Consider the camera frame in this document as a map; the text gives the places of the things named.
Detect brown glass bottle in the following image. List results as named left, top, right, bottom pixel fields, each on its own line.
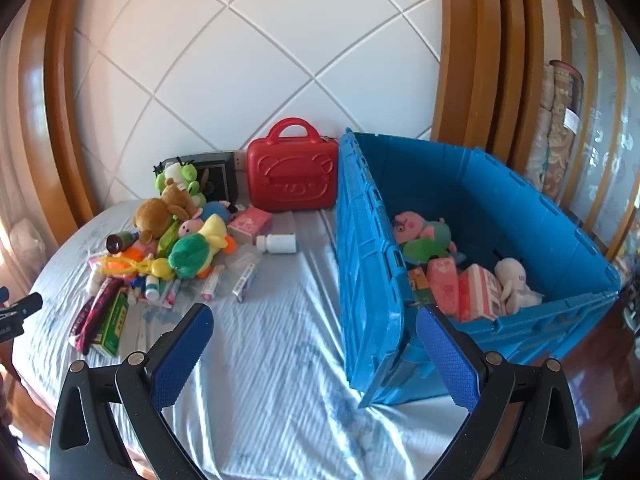
left=106, top=232, right=141, bottom=254

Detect pig plush teal outfit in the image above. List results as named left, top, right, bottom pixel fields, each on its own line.
left=391, top=211, right=458, bottom=256

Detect small white pill bottle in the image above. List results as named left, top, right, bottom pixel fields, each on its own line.
left=256, top=233, right=298, bottom=255

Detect green medicine box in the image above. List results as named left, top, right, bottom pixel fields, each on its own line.
left=91, top=290, right=131, bottom=358

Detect wooden frosted glass door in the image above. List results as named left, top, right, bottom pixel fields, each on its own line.
left=547, top=0, right=640, bottom=261

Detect white plastic bag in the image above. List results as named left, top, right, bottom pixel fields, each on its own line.
left=7, top=217, right=48, bottom=261

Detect yellow plastic scoop tongs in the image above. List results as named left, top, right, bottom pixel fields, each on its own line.
left=100, top=255, right=176, bottom=281

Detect green plush toy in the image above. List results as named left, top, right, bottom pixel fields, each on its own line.
left=154, top=157, right=208, bottom=206

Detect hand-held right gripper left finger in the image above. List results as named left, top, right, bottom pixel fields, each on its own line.
left=49, top=303, right=215, bottom=480

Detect red carry case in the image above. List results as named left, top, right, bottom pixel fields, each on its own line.
left=245, top=117, right=341, bottom=212

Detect pig plush blue outfit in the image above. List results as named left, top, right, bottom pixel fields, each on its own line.
left=177, top=200, right=238, bottom=238

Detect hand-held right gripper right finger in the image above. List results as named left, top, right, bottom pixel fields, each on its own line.
left=415, top=305, right=585, bottom=480

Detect brown bear plush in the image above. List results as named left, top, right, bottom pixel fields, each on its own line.
left=132, top=182, right=201, bottom=243

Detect colourful small box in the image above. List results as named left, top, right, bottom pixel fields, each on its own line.
left=407, top=267, right=436, bottom=306

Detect green and pink packet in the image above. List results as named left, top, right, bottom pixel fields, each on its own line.
left=159, top=215, right=182, bottom=256

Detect green striped bag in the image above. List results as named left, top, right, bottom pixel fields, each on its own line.
left=585, top=410, right=640, bottom=480

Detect pig plush orange dress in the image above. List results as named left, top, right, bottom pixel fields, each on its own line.
left=107, top=241, right=161, bottom=276

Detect pink tissue packet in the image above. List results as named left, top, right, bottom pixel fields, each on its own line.
left=227, top=208, right=274, bottom=240

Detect red white packet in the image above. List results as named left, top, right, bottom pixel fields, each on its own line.
left=457, top=264, right=503, bottom=323

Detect green turtle plush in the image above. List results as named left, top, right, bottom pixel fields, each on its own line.
left=167, top=235, right=213, bottom=279

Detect rolled floral mat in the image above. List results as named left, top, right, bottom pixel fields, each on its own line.
left=525, top=60, right=585, bottom=206

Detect sheer patterned curtain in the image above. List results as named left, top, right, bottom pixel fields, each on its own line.
left=0, top=35, right=36, bottom=286

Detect dark red patterned pouch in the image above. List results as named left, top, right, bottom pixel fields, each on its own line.
left=69, top=277, right=126, bottom=356

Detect yellow duck plush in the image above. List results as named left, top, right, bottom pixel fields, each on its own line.
left=197, top=214, right=238, bottom=261

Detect small white carton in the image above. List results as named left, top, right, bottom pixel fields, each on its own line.
left=231, top=266, right=259, bottom=304

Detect white plush doll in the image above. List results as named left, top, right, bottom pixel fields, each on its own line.
left=494, top=257, right=545, bottom=316

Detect pink wipes packet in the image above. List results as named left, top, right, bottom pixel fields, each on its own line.
left=88, top=257, right=108, bottom=293

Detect wooden headboard white padding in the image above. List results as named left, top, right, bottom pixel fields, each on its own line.
left=15, top=0, right=548, bottom=233

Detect black gift box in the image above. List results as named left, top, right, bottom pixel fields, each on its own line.
left=177, top=152, right=240, bottom=203

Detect pink soft packet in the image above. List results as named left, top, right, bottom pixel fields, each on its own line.
left=426, top=257, right=461, bottom=321

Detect green round plush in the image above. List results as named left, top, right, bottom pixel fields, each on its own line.
left=402, top=239, right=451, bottom=265

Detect blue plastic crate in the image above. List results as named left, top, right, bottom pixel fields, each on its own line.
left=334, top=128, right=622, bottom=409

